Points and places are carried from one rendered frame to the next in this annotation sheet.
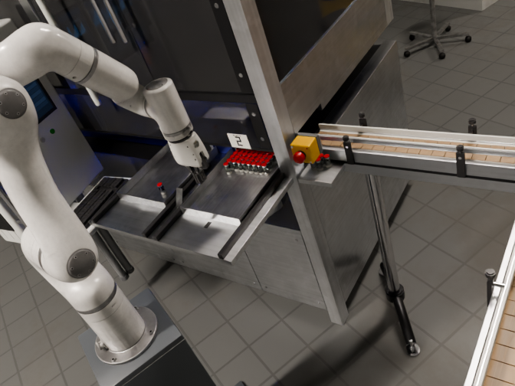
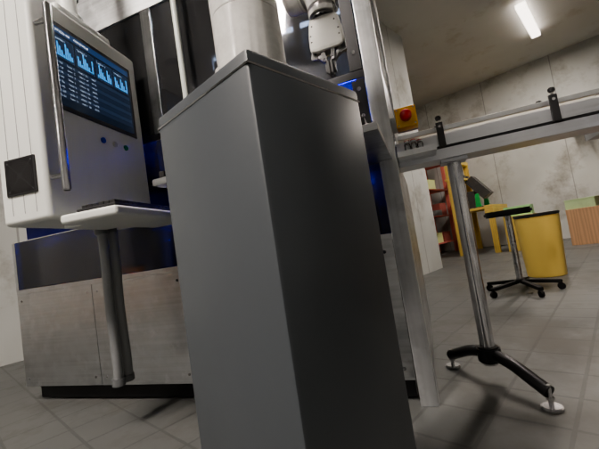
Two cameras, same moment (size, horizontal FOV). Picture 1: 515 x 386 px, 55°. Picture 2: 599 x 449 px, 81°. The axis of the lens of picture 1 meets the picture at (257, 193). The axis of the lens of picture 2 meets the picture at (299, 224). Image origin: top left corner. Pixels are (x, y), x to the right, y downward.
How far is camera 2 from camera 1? 1.55 m
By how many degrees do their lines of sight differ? 47
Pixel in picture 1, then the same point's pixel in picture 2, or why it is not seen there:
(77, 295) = not seen: outside the picture
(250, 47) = (367, 22)
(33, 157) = not seen: outside the picture
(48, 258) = not seen: outside the picture
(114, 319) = (272, 15)
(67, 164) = (125, 183)
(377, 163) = (470, 137)
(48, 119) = (127, 138)
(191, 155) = (336, 27)
